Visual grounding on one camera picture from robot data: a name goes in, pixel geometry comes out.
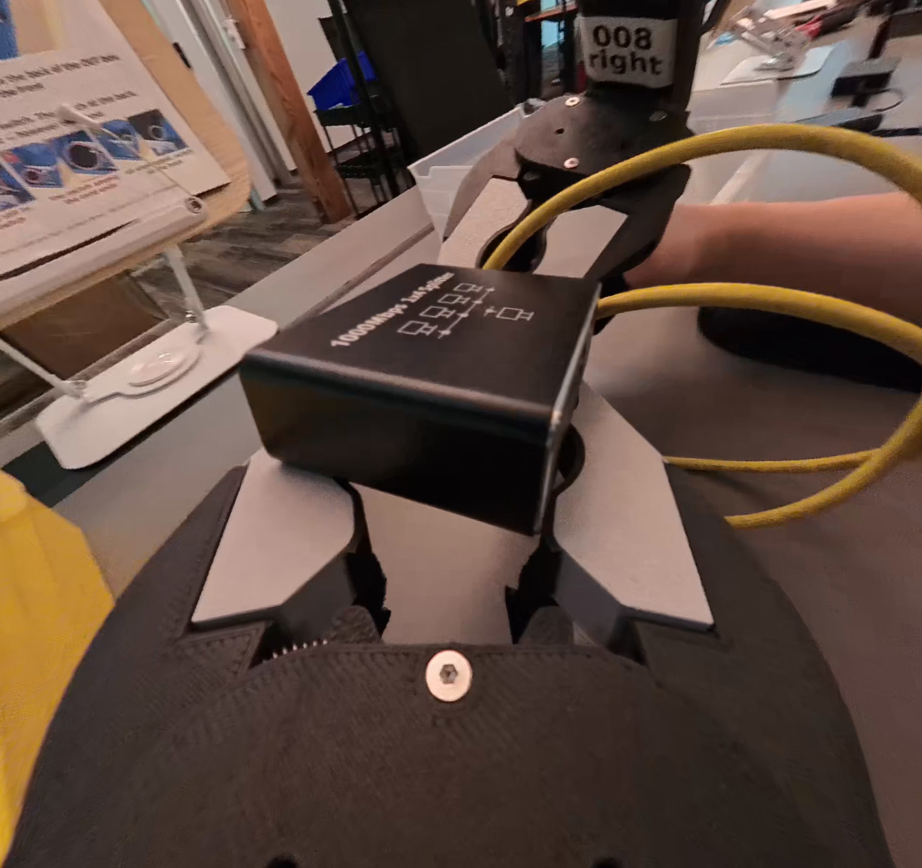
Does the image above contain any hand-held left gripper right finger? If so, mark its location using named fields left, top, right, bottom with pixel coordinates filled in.
left=506, top=380, right=716, bottom=640

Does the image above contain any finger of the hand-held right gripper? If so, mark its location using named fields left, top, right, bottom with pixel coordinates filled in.
left=536, top=205, right=629, bottom=281
left=437, top=176, right=534, bottom=269

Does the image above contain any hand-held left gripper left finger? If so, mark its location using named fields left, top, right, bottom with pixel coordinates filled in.
left=189, top=450, right=391, bottom=635

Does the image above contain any yellow ethernet cable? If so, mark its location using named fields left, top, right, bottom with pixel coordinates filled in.
left=481, top=123, right=922, bottom=530

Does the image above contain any black ethernet switch box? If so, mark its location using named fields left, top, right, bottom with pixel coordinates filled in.
left=238, top=263, right=603, bottom=536

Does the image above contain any yellow plastic bin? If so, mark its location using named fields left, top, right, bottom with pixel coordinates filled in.
left=0, top=470, right=116, bottom=844

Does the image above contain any person's right forearm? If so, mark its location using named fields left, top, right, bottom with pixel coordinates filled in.
left=720, top=191, right=922, bottom=293

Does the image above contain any person's right hand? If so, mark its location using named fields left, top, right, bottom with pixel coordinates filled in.
left=627, top=200, right=730, bottom=293

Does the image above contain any clear plastic bin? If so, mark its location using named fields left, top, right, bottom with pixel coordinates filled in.
left=407, top=106, right=537, bottom=235

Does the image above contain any black chair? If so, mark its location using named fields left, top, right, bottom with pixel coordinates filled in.
left=340, top=0, right=514, bottom=157

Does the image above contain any white document stand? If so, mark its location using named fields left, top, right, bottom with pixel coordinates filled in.
left=0, top=245, right=279, bottom=471
left=720, top=3, right=854, bottom=87

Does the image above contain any blue plastic bin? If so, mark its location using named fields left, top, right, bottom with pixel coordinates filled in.
left=307, top=51, right=380, bottom=110

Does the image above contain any black mesh wrist pad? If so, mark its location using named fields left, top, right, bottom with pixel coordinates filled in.
left=697, top=305, right=922, bottom=393

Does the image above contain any black power adapter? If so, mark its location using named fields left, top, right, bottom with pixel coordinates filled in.
left=832, top=56, right=903, bottom=114

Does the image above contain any wooden document board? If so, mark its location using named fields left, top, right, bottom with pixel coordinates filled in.
left=0, top=0, right=253, bottom=332

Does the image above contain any brown cardboard box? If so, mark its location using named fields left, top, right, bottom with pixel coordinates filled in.
left=0, top=277, right=168, bottom=382

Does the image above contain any printed instruction poster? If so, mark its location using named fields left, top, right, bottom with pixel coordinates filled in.
left=0, top=0, right=233, bottom=281

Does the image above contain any wooden post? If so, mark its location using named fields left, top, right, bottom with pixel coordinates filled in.
left=202, top=0, right=355, bottom=224

